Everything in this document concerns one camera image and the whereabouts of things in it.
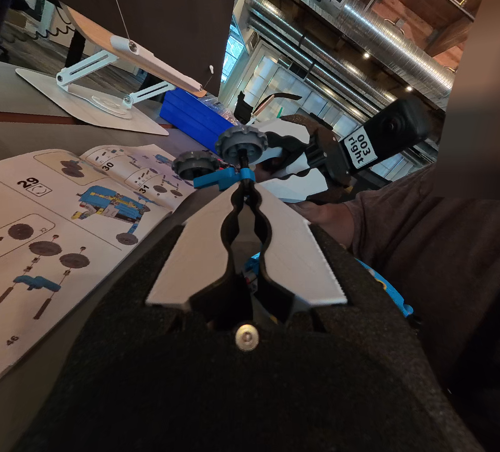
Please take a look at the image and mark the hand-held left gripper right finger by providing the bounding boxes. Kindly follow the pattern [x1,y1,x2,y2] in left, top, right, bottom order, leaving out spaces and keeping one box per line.
[249,182,348,307]

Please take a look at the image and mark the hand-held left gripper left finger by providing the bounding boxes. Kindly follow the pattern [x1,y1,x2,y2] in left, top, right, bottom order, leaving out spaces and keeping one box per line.
[145,182,242,309]

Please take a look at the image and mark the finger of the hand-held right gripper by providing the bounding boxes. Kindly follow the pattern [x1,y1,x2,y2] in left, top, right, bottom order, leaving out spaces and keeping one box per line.
[256,119,310,167]
[258,154,329,203]

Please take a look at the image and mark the blue beam with grey wheels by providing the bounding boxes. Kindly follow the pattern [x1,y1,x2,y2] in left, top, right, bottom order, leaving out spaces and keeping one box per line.
[173,126,270,192]

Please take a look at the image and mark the person's right hand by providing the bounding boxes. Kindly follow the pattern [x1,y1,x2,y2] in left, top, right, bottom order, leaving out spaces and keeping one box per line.
[289,198,357,250]

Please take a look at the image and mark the black chair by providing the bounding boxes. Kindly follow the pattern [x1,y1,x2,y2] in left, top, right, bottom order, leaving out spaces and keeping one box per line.
[236,91,254,124]

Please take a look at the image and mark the clear bags of parts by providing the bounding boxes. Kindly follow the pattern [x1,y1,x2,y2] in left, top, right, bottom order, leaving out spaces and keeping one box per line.
[201,93,240,126]

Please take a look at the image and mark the blue toy robot body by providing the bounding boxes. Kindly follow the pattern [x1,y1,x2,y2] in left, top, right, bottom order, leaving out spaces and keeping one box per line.
[241,252,415,324]

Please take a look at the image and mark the bright window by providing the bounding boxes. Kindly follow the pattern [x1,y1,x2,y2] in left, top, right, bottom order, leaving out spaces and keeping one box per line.
[221,26,251,83]

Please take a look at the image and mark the blue plastic bin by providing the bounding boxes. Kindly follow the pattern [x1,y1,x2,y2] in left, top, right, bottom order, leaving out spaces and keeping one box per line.
[159,87,235,145]

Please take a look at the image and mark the white instruction booklet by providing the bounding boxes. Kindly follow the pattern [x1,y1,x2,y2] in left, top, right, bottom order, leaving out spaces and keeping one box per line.
[0,144,219,378]

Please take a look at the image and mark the dark backdrop panel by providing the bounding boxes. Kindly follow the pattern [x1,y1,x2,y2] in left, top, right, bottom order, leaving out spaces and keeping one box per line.
[23,0,240,99]

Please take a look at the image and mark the white tube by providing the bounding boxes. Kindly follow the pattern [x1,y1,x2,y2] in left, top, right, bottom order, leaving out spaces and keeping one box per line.
[110,35,204,93]

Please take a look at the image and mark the thin silver duct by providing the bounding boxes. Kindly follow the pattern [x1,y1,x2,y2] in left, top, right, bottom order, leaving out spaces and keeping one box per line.
[245,0,397,107]

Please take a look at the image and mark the large silver duct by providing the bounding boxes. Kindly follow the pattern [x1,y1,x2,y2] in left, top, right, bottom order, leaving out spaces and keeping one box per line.
[336,0,455,111]

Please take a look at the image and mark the black coiled cable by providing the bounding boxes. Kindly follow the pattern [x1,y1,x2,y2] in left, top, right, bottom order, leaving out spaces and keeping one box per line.
[29,3,79,40]

